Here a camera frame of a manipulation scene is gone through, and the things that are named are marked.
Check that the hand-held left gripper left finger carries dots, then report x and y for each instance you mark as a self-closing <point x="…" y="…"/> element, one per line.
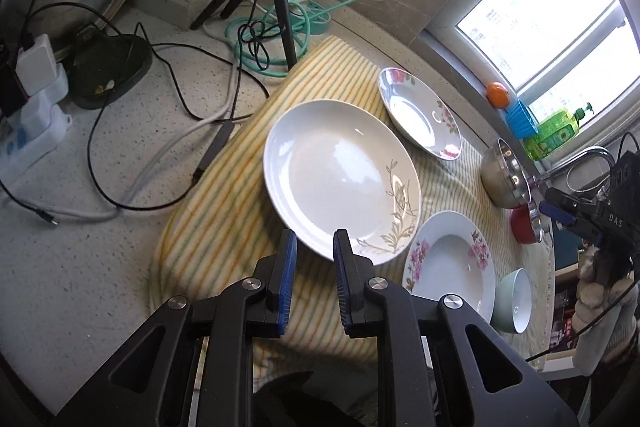
<point x="287" y="277"/>

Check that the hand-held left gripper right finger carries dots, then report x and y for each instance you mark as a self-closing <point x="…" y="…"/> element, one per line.
<point x="341" y="277"/>

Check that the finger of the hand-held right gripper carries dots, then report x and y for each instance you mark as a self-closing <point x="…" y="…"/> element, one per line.
<point x="570" y="201"/>
<point x="552" y="211"/>

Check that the red steel-lined bowl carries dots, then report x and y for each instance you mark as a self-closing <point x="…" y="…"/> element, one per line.
<point x="520" y="224"/>

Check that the large stainless steel bowl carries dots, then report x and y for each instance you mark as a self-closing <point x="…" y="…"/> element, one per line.
<point x="505" y="177"/>

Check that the light green bowl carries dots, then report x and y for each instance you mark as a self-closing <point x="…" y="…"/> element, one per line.
<point x="515" y="302"/>

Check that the large white leaf-print plate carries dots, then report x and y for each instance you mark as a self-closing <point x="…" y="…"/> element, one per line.
<point x="330" y="167"/>

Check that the deep pink floral plate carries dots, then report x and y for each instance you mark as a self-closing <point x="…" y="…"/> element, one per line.
<point x="450" y="257"/>

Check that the shallow floral plate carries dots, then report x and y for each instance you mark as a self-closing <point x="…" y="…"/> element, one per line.
<point x="415" y="112"/>

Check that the person's right forearm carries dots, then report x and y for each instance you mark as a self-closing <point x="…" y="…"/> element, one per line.
<point x="605" y="332"/>

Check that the person's right hand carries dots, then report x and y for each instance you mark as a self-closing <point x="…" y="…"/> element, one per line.
<point x="592" y="277"/>

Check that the chrome faucet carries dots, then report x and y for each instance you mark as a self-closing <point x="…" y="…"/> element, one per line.
<point x="590" y="152"/>

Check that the green dish soap bottle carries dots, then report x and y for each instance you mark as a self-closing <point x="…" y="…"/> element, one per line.
<point x="555" y="132"/>

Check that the striped yellow cloth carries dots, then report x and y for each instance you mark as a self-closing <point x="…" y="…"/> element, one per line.
<point x="225" y="217"/>

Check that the blue ribbed cup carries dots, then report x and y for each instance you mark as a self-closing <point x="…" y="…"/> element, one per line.
<point x="521" y="119"/>

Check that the white shelf unit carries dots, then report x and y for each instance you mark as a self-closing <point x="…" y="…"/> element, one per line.
<point x="565" y="307"/>

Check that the orange fruit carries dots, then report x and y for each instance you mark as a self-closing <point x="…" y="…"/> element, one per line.
<point x="498" y="94"/>

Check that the black tray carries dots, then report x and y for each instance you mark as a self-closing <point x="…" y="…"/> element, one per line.
<point x="115" y="67"/>

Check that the black tripod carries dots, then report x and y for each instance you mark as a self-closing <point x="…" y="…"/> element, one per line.
<point x="280" y="2"/>

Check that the white charger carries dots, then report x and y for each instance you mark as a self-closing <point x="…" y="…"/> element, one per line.
<point x="35" y="62"/>

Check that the black adapter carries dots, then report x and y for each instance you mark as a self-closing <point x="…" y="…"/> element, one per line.
<point x="10" y="82"/>

